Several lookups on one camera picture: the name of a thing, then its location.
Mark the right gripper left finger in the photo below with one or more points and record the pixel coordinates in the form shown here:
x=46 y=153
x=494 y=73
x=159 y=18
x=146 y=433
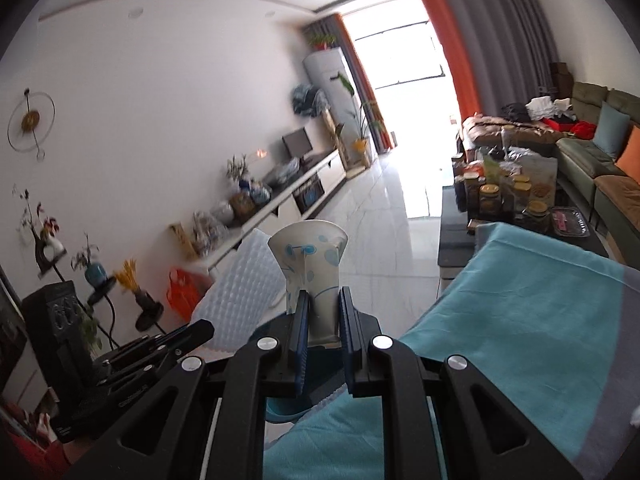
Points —
x=206 y=420

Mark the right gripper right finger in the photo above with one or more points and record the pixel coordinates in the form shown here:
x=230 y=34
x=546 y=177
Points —
x=441 y=419

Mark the paper cup blue dots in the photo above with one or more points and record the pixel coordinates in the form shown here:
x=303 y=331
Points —
x=309 y=254

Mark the teal trash bin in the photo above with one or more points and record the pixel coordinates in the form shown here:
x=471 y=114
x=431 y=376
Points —
x=279 y=411

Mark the black plant stand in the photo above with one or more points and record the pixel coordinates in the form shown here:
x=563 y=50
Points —
x=142 y=314

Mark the orange plastic bag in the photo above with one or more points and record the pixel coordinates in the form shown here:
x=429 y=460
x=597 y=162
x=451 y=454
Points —
x=185 y=290

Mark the teal grey patterned tablecloth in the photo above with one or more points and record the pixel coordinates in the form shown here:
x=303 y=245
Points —
x=556 y=329

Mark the white tv cabinet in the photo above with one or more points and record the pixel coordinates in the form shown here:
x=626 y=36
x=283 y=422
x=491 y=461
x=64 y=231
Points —
x=283 y=209

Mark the cluttered coffee table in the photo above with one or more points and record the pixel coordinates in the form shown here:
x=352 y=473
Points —
x=458 y=244

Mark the green sectional sofa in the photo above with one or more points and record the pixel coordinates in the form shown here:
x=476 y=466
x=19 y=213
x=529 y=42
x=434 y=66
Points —
x=604 y=167

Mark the small black monitor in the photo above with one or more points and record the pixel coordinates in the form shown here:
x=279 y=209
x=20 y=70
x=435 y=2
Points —
x=297 y=143

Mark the tall potted plant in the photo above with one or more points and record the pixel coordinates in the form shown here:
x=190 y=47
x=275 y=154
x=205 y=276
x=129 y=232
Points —
x=358 y=112

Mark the orange cushion middle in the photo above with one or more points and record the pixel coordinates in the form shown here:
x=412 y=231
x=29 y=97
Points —
x=629 y=161

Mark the covered standing fan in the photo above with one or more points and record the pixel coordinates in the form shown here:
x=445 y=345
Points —
x=309 y=101

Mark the teal cushion far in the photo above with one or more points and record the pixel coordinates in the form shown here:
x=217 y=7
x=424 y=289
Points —
x=611 y=130

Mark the white standing air conditioner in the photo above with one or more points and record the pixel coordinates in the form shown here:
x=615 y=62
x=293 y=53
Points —
x=325 y=70

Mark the grey curtain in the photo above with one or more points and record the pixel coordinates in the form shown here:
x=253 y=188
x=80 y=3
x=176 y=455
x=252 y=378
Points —
x=510 y=47

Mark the left striped curtain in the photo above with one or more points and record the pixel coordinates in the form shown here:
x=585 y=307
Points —
x=333 y=32

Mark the orange curtain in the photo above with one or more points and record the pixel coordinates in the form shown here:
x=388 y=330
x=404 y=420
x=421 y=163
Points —
x=453 y=46

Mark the round wall clock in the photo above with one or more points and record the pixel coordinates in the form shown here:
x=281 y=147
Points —
x=31 y=123

